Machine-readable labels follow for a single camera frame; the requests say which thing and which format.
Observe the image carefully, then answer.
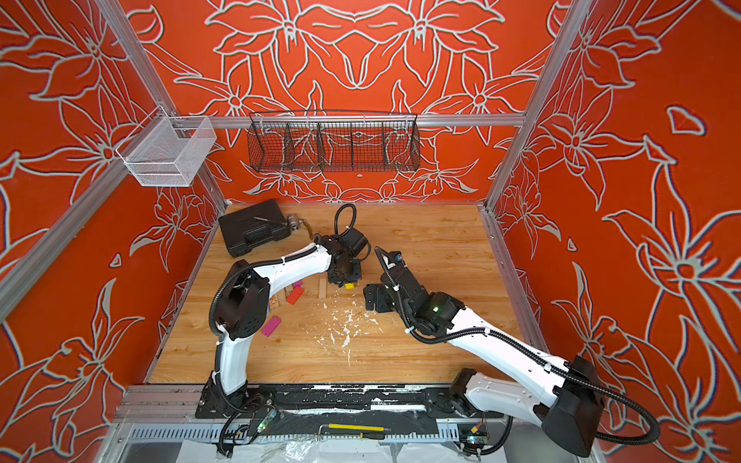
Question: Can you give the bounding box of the natural wooden block angled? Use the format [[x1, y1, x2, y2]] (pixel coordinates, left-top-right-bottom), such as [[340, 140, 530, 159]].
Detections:
[[318, 276, 327, 300]]

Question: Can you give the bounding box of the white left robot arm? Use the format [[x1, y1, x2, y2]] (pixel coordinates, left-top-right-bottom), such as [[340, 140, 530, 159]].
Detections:
[[208, 229, 370, 395]]

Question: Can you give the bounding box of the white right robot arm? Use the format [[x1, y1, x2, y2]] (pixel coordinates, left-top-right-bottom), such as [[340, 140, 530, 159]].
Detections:
[[374, 248, 606, 457]]

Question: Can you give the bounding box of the red block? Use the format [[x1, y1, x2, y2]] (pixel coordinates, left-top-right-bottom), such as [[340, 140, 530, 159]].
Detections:
[[286, 287, 304, 305]]

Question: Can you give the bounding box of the magenta block front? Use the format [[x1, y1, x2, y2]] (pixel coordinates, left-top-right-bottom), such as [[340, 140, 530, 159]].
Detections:
[[261, 316, 282, 338]]

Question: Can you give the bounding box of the black plastic tool case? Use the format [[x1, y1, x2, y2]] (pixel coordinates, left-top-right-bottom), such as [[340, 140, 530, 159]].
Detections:
[[218, 200, 291, 258]]

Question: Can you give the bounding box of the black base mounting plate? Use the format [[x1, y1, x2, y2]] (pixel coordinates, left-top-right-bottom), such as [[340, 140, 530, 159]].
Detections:
[[195, 382, 484, 419]]

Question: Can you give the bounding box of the black corrugated cable conduit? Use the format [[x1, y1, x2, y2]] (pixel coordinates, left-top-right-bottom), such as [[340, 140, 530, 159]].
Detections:
[[374, 246, 661, 447]]

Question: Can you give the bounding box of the black wire basket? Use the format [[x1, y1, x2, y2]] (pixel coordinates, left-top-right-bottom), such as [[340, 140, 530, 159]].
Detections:
[[246, 111, 422, 174]]

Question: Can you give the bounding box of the white wire basket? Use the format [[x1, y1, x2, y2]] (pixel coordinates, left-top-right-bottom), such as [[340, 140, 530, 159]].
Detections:
[[113, 106, 217, 187]]

